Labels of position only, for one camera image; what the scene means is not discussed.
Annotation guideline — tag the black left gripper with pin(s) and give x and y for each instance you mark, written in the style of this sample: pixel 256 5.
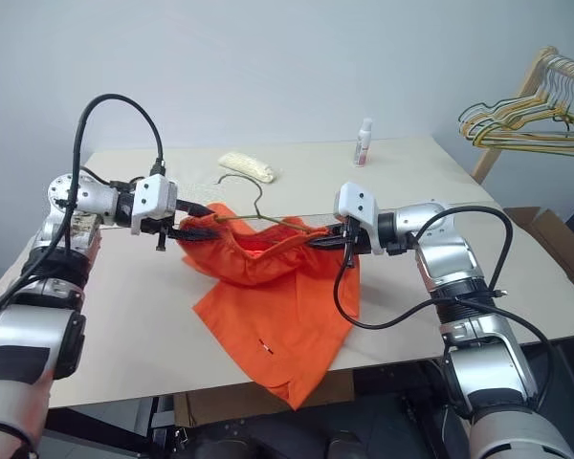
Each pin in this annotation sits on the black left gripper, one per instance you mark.
pixel 160 228

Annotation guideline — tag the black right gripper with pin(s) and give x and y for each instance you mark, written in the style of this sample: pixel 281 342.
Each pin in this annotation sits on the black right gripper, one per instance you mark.
pixel 356 236

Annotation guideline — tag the orange shorts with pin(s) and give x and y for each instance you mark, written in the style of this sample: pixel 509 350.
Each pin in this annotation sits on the orange shorts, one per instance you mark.
pixel 277 311

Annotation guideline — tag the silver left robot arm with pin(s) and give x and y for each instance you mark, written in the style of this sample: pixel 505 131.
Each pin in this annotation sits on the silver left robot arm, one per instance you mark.
pixel 28 334

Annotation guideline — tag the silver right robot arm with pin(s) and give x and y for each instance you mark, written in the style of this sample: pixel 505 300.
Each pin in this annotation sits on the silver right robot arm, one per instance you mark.
pixel 459 268

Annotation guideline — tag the pale yellow filled bag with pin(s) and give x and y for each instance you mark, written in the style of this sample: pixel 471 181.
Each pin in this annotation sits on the pale yellow filled bag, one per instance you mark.
pixel 249 167

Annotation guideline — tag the white spray bottle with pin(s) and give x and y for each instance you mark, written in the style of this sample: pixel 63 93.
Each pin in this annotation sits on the white spray bottle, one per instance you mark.
pixel 362 143

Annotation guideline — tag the cardboard sheet under table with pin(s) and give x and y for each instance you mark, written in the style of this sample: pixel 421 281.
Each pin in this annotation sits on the cardboard sheet under table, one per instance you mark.
pixel 220 406

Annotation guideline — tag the dark rounded shape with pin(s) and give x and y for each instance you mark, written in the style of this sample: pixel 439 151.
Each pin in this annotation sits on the dark rounded shape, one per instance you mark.
pixel 345 445

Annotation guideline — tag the brown cardboard box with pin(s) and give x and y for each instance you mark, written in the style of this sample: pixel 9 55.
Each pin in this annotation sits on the brown cardboard box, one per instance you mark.
pixel 550 241

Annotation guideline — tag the wooden clothes rack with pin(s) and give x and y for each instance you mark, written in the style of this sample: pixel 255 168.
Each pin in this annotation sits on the wooden clothes rack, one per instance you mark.
pixel 531 83

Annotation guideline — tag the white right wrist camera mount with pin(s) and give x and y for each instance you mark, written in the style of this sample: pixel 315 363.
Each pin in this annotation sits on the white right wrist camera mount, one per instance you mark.
pixel 359 205

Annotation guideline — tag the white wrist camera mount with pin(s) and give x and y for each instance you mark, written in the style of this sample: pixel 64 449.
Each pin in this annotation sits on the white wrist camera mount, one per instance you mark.
pixel 150 201
pixel 359 205

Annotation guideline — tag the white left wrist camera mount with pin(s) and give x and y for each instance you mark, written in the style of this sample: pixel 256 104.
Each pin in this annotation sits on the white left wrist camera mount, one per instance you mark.
pixel 150 201

